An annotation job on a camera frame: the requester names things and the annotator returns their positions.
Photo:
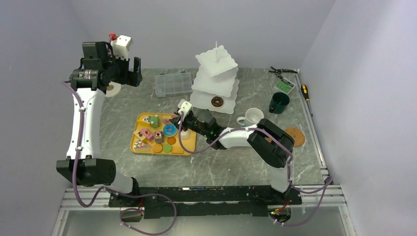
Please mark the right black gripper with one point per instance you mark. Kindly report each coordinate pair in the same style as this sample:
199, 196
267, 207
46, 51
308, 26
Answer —
187, 116

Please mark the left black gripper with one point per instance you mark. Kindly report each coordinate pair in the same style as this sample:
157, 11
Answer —
133, 78

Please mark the chocolate sprinkled donut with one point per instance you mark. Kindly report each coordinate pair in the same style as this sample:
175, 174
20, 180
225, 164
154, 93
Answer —
217, 101

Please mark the blue frosted donut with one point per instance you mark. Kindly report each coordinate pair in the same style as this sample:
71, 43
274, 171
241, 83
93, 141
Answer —
170, 130

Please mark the white three-tier dessert stand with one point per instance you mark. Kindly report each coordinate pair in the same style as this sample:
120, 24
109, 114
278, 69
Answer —
216, 76

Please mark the pink handled tongs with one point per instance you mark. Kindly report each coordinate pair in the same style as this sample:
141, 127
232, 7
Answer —
169, 119

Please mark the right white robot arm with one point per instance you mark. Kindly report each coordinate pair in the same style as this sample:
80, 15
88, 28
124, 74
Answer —
270, 142

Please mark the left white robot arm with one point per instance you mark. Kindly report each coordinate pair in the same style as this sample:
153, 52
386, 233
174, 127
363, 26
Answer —
103, 62

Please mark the white tape roll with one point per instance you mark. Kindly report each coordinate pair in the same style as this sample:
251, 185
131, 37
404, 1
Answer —
112, 89

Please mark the white round cupcake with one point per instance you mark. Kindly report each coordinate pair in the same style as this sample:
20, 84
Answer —
185, 134

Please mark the orange round cookie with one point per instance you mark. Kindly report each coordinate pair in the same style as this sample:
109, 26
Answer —
171, 140

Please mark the yellow square biscuit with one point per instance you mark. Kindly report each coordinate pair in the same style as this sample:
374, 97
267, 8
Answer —
177, 150

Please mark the green round macaron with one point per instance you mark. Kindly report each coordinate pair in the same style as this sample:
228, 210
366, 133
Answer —
167, 148

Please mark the clear plastic compartment box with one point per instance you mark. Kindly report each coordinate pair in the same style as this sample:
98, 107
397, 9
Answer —
172, 83

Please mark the grey cake with strawberry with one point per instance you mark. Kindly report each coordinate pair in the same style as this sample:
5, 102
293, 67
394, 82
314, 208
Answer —
158, 137

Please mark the green roll cake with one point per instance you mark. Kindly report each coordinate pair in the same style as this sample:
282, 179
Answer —
154, 121

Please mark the yellow serving tray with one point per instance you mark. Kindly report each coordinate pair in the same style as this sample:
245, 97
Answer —
188, 144

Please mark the white blue mug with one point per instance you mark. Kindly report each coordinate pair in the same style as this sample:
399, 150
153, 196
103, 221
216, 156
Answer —
252, 116

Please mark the tan waffle round cookie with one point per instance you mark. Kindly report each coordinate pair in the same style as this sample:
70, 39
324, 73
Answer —
157, 148

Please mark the cream triangle cake slice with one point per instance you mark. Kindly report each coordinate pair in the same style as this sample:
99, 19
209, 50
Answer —
145, 121

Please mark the pink cake with cherry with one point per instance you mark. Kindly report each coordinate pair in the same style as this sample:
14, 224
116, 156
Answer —
147, 134

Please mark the yellow cake piece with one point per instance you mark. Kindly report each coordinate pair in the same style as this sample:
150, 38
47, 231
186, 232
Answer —
139, 136

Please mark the white triangle cake slice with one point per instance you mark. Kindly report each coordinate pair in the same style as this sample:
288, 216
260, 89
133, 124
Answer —
140, 146

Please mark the dark green mug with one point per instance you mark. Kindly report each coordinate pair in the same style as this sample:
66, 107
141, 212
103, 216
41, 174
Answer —
278, 103

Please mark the green white packet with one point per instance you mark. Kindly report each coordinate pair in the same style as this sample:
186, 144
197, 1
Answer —
284, 86

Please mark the black pliers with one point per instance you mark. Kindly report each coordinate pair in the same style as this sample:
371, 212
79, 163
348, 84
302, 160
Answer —
281, 71

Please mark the yellow black screwdriver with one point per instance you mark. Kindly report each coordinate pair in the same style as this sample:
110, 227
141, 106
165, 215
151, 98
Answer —
305, 94

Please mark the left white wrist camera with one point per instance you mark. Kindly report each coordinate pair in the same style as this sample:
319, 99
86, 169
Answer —
121, 45

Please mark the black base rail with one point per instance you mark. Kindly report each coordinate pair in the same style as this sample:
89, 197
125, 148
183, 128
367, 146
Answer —
254, 200

